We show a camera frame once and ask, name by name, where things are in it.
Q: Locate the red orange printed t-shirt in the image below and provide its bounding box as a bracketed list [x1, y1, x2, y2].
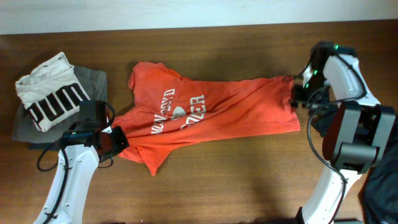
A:
[113, 62, 300, 175]

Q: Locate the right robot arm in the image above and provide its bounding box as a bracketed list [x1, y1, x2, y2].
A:
[289, 41, 396, 224]

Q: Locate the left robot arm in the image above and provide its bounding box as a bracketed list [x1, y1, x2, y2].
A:
[35, 100, 129, 223]

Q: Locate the dark folded garment bottom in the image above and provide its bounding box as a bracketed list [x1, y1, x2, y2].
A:
[28, 142, 60, 151]

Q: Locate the white Puma shirt folded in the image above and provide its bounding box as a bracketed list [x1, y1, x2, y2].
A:
[15, 52, 90, 132]

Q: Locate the grey folded garment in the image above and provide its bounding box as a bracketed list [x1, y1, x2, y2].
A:
[12, 65, 108, 144]

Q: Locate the black garment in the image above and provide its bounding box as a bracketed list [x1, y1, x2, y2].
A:
[310, 96, 398, 224]

